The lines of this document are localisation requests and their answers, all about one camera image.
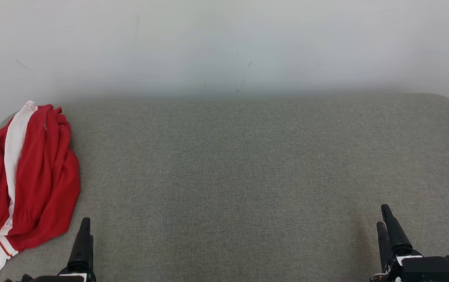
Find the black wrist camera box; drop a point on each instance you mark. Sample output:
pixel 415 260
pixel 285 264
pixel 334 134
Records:
pixel 436 270
pixel 44 279

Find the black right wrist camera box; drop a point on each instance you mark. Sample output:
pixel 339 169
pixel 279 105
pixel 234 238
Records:
pixel 436 270

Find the red basketball jersey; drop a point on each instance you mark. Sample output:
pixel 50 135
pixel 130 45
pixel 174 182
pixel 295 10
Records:
pixel 48 196

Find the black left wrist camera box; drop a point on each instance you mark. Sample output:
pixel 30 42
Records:
pixel 44 279

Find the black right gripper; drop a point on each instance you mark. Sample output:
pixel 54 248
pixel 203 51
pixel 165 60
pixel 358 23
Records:
pixel 395 270

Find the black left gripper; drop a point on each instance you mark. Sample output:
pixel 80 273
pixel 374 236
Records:
pixel 79 277

